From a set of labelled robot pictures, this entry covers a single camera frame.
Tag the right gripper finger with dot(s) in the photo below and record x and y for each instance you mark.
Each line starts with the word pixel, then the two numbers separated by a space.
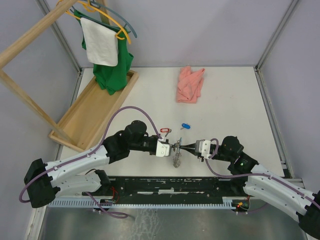
pixel 191 146
pixel 190 150

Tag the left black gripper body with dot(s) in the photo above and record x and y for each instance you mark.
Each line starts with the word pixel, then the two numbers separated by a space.
pixel 150 142

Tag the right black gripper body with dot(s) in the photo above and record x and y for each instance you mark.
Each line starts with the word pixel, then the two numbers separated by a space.
pixel 202 158

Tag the keyring holder with blue handle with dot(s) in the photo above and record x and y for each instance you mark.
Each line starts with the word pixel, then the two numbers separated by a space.
pixel 177 153

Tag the red tagged key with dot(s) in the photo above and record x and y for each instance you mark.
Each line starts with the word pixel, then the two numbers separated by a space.
pixel 165 131

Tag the blue tagged key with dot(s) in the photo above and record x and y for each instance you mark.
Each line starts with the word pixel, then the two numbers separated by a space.
pixel 185 126

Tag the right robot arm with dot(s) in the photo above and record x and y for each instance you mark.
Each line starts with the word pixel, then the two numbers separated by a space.
pixel 257 181

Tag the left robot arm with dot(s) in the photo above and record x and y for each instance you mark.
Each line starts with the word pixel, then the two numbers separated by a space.
pixel 46 181

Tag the pink cloth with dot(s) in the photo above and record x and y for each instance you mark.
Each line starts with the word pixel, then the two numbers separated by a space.
pixel 189 85

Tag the wooden tray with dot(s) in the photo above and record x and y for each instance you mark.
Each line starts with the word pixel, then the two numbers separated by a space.
pixel 87 118

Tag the green shirt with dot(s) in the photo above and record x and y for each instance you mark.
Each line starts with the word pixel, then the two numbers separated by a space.
pixel 111 78

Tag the white towel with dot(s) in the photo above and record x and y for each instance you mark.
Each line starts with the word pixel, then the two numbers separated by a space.
pixel 100 42

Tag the yellow hanger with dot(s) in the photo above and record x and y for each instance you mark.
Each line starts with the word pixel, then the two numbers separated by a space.
pixel 92 6

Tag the grey blue hanger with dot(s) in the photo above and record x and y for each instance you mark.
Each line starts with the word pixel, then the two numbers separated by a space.
pixel 112 15

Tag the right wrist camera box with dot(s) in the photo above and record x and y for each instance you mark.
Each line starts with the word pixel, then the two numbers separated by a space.
pixel 201 145

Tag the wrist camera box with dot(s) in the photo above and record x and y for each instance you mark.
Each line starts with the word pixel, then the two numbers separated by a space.
pixel 201 145
pixel 163 148

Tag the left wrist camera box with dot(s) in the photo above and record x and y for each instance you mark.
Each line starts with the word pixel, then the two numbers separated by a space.
pixel 163 148

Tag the white cable duct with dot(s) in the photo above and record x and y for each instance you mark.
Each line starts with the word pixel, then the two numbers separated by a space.
pixel 228 203

